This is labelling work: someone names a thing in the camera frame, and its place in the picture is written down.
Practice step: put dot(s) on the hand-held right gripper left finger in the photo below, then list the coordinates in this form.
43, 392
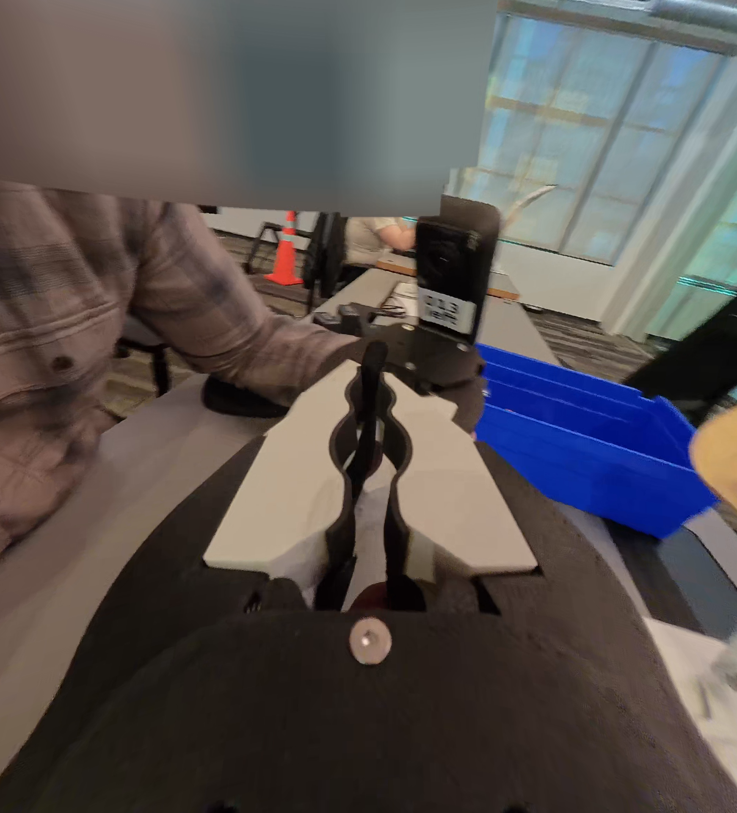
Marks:
279, 502

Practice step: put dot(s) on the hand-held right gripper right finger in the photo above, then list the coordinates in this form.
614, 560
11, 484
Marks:
463, 508

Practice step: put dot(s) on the blue plastic bin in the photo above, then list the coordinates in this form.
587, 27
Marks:
584, 457

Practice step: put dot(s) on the person's left forearm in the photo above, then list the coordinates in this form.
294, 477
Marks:
228, 317

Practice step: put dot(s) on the black charger box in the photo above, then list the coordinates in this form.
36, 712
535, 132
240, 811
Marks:
326, 321
352, 317

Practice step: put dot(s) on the black round pad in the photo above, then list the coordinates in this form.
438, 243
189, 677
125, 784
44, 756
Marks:
241, 400

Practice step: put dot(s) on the orange traffic cone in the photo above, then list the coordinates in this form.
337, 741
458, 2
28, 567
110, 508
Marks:
286, 260

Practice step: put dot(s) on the white curved book stand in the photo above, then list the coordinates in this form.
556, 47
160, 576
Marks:
530, 200

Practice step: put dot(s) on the black office chair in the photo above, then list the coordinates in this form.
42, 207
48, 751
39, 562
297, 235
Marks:
711, 355

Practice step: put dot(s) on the white display stand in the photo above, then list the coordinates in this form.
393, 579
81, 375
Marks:
736, 457

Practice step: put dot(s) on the person's plaid shirt torso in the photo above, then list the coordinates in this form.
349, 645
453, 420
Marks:
32, 355

